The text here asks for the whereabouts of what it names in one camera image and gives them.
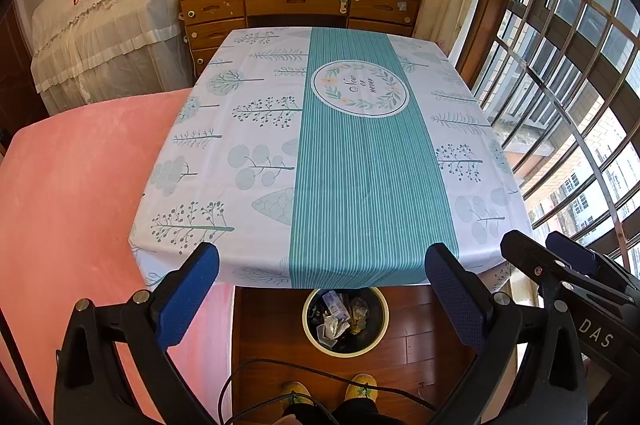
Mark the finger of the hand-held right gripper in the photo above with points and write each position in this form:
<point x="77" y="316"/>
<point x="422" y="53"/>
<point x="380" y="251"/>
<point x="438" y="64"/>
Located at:
<point x="575" y="250"/>
<point x="525" y="255"/>

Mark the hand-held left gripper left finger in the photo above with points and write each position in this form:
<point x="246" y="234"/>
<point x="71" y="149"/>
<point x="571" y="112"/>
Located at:
<point x="187" y="300"/>

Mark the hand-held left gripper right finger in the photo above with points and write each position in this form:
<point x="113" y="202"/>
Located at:
<point x="452" y="295"/>

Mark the round waste bin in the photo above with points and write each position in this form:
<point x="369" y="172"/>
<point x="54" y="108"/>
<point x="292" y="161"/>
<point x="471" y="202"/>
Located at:
<point x="306" y="320"/>

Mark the yellow slipper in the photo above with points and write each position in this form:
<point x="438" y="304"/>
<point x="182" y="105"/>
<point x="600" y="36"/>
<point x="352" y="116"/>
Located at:
<point x="361" y="386"/>
<point x="295" y="392"/>

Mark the pink blanket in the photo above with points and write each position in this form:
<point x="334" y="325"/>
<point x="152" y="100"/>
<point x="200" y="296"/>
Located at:
<point x="75" y="230"/>

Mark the printed tablecloth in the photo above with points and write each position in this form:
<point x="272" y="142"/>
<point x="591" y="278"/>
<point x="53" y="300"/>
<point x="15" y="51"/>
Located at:
<point x="360" y="185"/>

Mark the person's black pants leg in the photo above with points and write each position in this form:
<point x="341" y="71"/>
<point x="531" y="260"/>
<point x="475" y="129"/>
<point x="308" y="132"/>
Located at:
<point x="345" y="412"/>

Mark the metal window grille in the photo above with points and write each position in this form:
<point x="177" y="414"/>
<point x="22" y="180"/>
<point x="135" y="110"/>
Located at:
<point x="585" y="55"/>

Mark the brown wooden door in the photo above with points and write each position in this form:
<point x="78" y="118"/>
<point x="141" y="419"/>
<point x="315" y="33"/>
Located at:
<point x="17" y="80"/>

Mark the white drawer latch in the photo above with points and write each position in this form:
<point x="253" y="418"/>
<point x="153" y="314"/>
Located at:
<point x="344" y="5"/>

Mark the wooden desk with drawers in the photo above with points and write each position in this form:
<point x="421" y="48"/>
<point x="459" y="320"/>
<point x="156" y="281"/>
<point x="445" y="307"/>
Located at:
<point x="300" y="0"/>

